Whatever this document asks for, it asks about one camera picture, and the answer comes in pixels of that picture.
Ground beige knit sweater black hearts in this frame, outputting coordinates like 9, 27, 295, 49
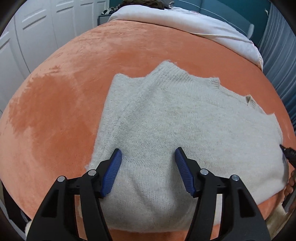
88, 61, 288, 232

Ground right hand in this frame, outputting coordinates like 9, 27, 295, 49
284, 170, 295, 196

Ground cream fleece sleeve left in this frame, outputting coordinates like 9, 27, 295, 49
25, 221, 32, 236

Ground cream fleece sleeve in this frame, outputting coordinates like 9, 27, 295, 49
25, 221, 32, 236
265, 204, 287, 239

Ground cream fleece sleeve right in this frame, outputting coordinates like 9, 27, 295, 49
265, 204, 287, 239

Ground orange plush bed blanket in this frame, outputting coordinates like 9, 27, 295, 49
1, 20, 295, 217

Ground blue grey curtain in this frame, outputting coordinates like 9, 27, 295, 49
259, 4, 295, 126

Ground teal upholstered headboard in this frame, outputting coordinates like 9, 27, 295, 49
174, 0, 271, 45

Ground white duvet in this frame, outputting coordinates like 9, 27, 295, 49
109, 5, 263, 69

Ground white wardrobe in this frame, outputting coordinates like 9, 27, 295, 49
1, 0, 109, 111

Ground dark brown garment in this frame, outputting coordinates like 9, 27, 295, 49
118, 0, 175, 10

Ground dark bedside table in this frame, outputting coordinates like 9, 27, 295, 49
97, 14, 111, 26

